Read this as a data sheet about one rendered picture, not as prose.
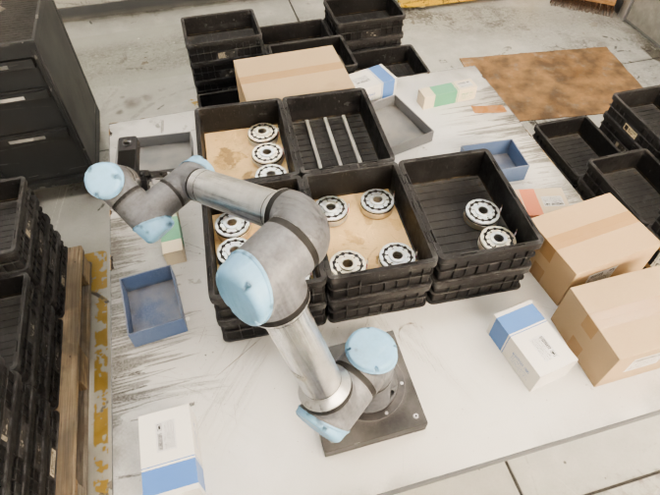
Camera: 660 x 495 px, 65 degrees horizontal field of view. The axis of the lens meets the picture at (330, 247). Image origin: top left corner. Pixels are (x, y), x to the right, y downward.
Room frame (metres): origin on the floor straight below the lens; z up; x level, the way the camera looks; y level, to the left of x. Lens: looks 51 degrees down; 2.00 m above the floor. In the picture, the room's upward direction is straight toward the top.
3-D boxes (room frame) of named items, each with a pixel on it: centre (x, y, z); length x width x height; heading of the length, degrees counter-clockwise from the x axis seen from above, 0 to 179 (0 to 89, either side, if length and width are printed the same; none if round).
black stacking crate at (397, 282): (0.99, -0.10, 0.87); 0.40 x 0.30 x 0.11; 12
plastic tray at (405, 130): (1.66, -0.24, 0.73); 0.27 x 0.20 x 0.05; 29
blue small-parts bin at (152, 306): (0.81, 0.51, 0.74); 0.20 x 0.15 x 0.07; 21
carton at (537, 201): (1.19, -0.70, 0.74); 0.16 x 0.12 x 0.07; 93
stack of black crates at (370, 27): (2.88, -0.19, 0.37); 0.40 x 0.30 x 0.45; 106
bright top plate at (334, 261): (0.87, -0.05, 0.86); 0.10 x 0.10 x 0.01
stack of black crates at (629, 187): (1.58, -1.32, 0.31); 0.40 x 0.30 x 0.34; 15
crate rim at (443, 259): (1.05, -0.39, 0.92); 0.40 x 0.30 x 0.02; 12
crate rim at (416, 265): (0.99, -0.10, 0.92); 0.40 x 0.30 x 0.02; 12
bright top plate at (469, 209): (1.07, -0.46, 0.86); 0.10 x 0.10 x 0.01
